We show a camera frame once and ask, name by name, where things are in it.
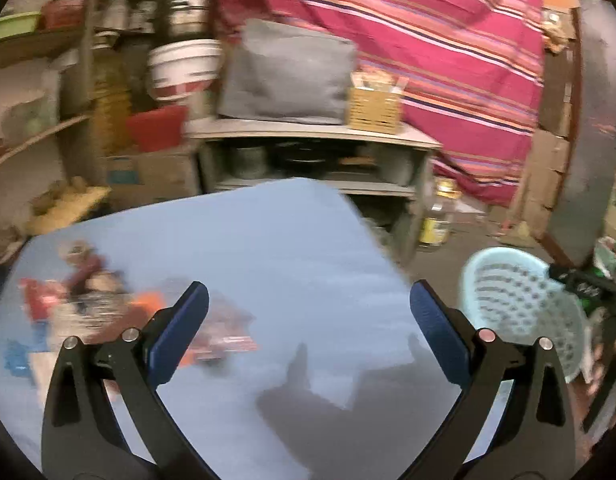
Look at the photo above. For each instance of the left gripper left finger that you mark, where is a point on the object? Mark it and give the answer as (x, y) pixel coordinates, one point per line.
(81, 435)

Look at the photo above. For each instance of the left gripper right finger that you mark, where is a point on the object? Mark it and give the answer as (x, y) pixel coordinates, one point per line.
(512, 419)

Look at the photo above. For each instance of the light blue plastic basket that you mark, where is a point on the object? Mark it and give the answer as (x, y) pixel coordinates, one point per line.
(509, 291)

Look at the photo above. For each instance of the pile of snack wrappers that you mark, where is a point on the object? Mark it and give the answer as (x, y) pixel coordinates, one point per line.
(95, 304)

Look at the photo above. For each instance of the plastic oil bottle yellow label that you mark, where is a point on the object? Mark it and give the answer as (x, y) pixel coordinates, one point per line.
(437, 223)

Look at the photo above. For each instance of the light blue table cloth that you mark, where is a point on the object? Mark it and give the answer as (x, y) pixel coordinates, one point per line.
(342, 383)

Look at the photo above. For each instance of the yellow egg tray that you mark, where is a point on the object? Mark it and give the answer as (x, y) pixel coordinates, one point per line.
(64, 203)

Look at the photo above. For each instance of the cardboard box blue label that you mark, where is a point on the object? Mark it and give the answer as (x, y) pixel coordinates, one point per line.
(139, 179)

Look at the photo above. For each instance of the grey wooden shelf cabinet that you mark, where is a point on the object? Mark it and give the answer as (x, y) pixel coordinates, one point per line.
(387, 174)

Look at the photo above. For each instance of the striped pink red cloth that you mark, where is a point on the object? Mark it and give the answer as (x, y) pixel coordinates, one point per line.
(474, 70)

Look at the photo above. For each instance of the yellow wicker basket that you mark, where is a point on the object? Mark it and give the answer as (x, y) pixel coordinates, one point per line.
(375, 101)

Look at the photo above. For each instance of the red plastic basket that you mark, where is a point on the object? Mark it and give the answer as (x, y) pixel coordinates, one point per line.
(159, 129)

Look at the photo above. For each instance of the yellow oil jug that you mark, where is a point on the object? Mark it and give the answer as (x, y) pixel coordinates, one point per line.
(111, 97)

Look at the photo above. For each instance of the white red plastic bucket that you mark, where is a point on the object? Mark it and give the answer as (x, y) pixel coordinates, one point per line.
(181, 68)

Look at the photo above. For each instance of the grey fabric bag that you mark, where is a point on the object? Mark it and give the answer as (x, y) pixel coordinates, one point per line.
(284, 73)

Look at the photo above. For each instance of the metal pot on shelf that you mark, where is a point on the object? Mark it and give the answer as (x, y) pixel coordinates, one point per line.
(184, 19)

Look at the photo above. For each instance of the wall shelf plank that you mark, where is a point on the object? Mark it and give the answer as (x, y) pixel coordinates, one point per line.
(11, 152)

